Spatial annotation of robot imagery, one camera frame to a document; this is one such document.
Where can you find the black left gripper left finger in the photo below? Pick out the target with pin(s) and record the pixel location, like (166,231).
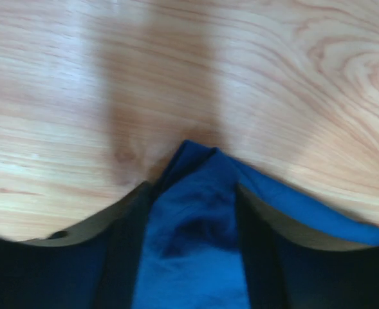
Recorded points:
(91,264)

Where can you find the blue printed t shirt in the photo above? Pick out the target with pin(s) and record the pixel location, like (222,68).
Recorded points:
(191,256)

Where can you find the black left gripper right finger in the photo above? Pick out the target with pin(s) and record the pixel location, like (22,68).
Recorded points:
(289,265)

